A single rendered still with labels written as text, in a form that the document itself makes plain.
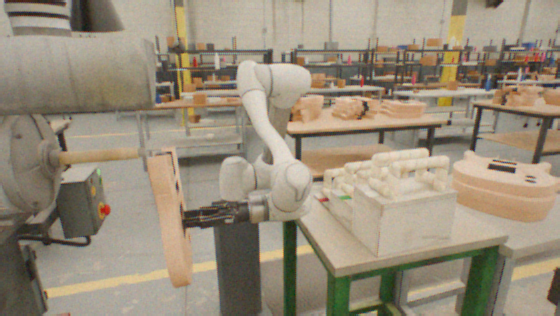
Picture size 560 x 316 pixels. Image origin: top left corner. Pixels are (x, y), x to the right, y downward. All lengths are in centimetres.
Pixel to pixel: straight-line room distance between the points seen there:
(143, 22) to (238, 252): 1072
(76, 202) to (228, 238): 83
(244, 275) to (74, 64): 146
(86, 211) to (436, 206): 111
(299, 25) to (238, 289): 1134
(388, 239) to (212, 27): 1131
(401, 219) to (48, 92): 90
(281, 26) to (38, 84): 1178
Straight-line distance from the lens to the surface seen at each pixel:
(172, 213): 89
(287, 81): 133
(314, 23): 1280
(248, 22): 1213
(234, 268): 188
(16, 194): 89
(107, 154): 92
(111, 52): 74
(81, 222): 125
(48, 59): 77
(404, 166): 92
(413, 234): 103
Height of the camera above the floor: 148
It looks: 18 degrees down
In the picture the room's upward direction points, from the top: 1 degrees counter-clockwise
